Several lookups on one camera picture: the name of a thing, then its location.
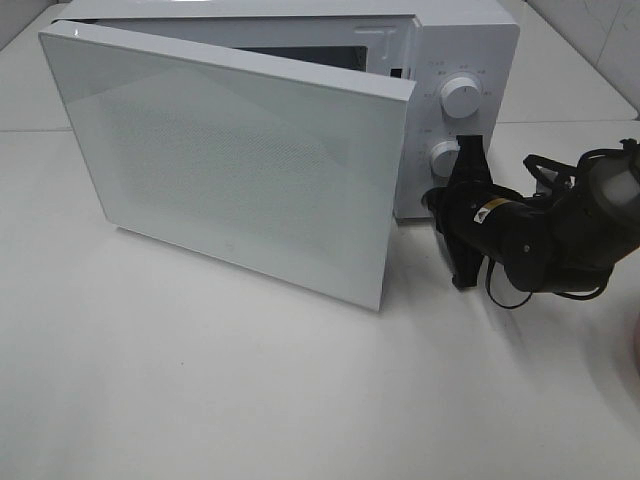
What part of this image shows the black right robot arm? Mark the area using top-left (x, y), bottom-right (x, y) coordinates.
top-left (422, 135), bottom-right (639, 301)

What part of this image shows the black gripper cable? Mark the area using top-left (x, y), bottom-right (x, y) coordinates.
top-left (482, 139), bottom-right (640, 309)

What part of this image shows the white microwave door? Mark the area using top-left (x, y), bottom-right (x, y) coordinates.
top-left (39, 20), bottom-right (415, 310)

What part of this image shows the pink round plate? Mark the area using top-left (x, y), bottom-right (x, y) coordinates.
top-left (623, 308), bottom-right (640, 343)

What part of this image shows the lower white timer knob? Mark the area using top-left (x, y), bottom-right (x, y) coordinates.
top-left (430, 140), bottom-right (459, 178)

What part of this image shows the white microwave oven body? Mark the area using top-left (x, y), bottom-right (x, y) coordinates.
top-left (56, 1), bottom-right (520, 221)

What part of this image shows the upper white power knob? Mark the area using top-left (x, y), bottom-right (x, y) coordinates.
top-left (439, 74), bottom-right (482, 119)

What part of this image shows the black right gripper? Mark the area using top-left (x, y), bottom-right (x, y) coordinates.
top-left (428, 137), bottom-right (540, 290)

